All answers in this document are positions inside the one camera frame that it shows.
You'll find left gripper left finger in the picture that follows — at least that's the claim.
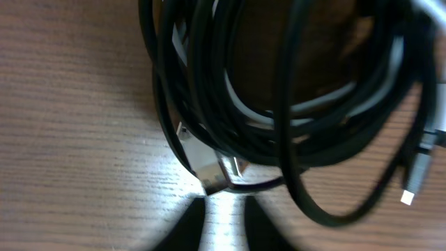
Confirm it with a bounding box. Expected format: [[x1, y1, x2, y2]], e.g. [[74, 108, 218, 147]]
[[150, 197, 206, 251]]

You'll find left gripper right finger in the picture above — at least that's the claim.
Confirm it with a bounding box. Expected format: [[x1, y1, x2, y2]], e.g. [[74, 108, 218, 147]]
[[244, 196, 297, 251]]

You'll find black USB cable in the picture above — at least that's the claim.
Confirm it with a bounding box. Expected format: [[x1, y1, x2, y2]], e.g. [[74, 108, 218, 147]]
[[138, 0, 446, 228]]

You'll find white USB cable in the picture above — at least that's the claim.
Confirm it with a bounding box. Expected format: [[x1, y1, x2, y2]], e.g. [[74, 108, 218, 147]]
[[171, 0, 446, 132]]

